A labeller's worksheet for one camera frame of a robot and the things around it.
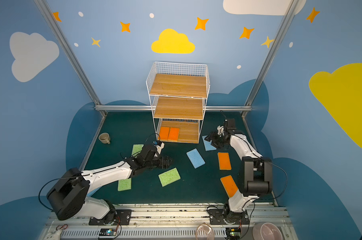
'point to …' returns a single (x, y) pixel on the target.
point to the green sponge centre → (169, 176)
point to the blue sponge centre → (195, 158)
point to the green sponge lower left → (124, 184)
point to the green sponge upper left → (136, 149)
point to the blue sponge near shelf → (207, 144)
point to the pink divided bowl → (267, 231)
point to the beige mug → (104, 138)
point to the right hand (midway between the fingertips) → (210, 139)
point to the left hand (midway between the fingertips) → (169, 158)
